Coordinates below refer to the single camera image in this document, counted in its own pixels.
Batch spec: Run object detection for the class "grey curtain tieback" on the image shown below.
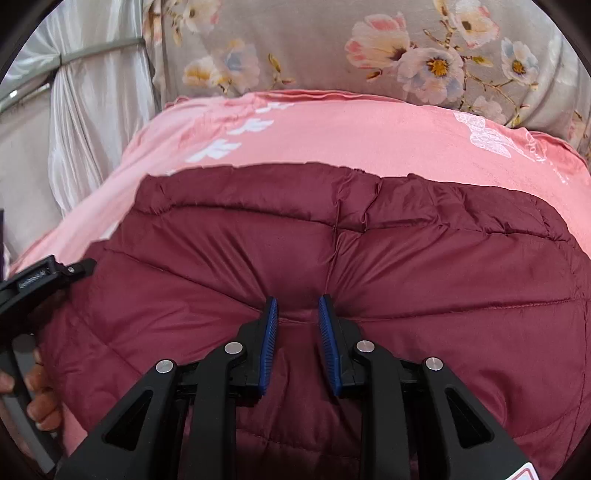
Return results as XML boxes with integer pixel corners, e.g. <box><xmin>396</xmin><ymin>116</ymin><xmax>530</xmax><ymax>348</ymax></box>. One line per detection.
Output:
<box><xmin>0</xmin><ymin>39</ymin><xmax>145</xmax><ymax>100</ymax></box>

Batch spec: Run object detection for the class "grey floral bed sheet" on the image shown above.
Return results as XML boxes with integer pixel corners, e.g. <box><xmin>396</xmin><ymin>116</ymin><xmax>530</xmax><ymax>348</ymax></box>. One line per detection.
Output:
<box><xmin>143</xmin><ymin>0</ymin><xmax>591</xmax><ymax>162</ymax></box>

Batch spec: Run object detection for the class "pink printed blanket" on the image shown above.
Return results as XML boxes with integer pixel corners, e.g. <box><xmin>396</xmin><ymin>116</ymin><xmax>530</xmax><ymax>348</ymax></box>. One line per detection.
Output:
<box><xmin>9</xmin><ymin>90</ymin><xmax>591</xmax><ymax>462</ymax></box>

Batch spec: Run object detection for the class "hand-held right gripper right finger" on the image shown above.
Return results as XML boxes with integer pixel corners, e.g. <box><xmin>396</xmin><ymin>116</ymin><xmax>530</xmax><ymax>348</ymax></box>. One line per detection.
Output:
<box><xmin>318</xmin><ymin>294</ymin><xmax>536</xmax><ymax>480</ymax></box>

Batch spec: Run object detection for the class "person's left hand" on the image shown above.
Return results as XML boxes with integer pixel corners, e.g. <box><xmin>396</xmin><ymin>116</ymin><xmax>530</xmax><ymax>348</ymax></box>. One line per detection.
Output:
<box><xmin>0</xmin><ymin>349</ymin><xmax>64</xmax><ymax>433</ymax></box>

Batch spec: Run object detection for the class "maroon puffer jacket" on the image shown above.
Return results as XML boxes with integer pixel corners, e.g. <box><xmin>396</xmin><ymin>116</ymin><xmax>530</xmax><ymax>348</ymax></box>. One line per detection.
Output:
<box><xmin>39</xmin><ymin>161</ymin><xmax>591</xmax><ymax>480</ymax></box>

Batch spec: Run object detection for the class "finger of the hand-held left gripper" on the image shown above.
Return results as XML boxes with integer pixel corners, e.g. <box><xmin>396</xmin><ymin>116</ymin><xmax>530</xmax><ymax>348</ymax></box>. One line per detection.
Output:
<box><xmin>58</xmin><ymin>258</ymin><xmax>98</xmax><ymax>278</ymax></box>

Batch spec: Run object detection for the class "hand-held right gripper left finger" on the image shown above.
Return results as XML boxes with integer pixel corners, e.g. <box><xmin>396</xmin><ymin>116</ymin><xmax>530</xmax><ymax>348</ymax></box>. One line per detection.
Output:
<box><xmin>55</xmin><ymin>296</ymin><xmax>279</xmax><ymax>480</ymax></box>

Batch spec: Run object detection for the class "white satin curtain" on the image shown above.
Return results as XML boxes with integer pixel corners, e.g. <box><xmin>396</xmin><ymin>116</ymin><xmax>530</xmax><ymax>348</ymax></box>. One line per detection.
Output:
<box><xmin>0</xmin><ymin>9</ymin><xmax>158</xmax><ymax>259</ymax></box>

